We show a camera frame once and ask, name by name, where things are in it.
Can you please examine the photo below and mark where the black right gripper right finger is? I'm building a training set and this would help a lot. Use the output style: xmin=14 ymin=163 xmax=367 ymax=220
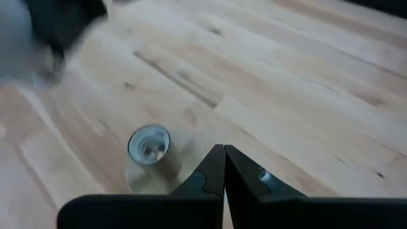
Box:
xmin=224 ymin=144 xmax=407 ymax=229

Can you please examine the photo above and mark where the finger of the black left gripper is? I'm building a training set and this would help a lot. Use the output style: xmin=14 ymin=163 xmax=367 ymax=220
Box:
xmin=22 ymin=0 xmax=109 ymax=82

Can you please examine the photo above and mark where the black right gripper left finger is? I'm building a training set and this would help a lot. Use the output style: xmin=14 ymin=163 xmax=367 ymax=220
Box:
xmin=57 ymin=144 xmax=226 ymax=229

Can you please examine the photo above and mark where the white flood lightbulb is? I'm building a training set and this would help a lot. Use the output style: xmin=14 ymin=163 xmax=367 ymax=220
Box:
xmin=0 ymin=0 xmax=57 ymax=84

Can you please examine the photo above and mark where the black aluminium table frame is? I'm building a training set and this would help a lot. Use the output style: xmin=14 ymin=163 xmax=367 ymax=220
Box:
xmin=341 ymin=0 xmax=407 ymax=19

